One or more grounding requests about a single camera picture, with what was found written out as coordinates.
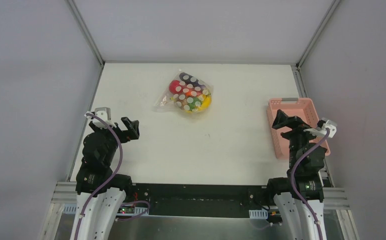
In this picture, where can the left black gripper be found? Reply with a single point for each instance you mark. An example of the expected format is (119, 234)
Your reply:
(119, 133)

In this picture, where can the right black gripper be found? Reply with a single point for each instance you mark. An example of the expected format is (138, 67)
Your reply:
(292, 127)

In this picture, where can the polka dot zip bag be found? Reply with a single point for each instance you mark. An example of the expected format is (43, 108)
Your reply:
(187, 93)

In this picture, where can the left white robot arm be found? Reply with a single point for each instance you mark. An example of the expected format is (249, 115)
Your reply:
(100, 191)

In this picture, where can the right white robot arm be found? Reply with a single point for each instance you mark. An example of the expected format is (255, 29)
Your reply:
(299, 196)

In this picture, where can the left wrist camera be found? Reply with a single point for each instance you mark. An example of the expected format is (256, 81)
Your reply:
(100, 117)

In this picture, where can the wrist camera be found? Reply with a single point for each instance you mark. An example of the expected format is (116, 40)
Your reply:
(324, 127)
(100, 117)

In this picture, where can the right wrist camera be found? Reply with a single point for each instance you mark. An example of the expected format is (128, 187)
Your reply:
(324, 127)

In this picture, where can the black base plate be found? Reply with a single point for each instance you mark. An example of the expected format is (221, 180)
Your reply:
(198, 200)

